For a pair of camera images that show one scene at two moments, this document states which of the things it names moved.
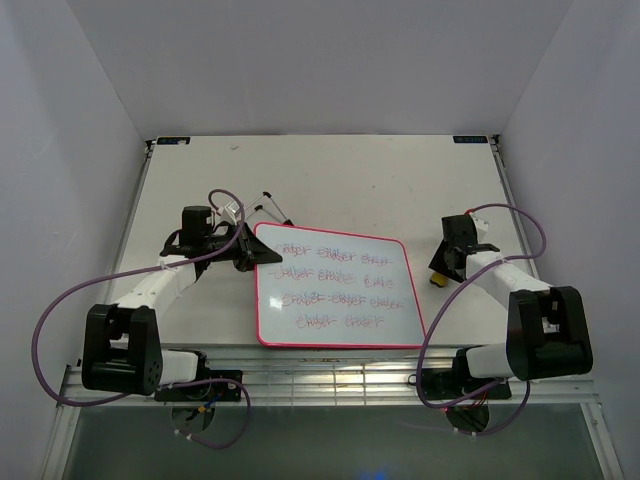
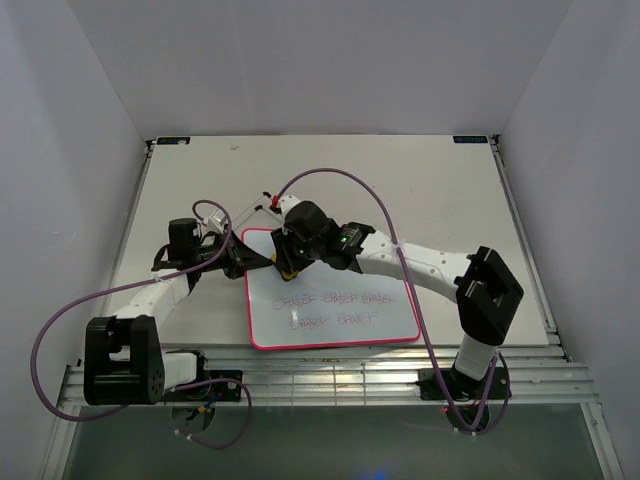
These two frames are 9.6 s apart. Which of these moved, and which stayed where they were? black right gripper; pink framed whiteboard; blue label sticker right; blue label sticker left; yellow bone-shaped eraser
Moved: black right gripper; yellow bone-shaped eraser
Stayed: blue label sticker right; blue label sticker left; pink framed whiteboard
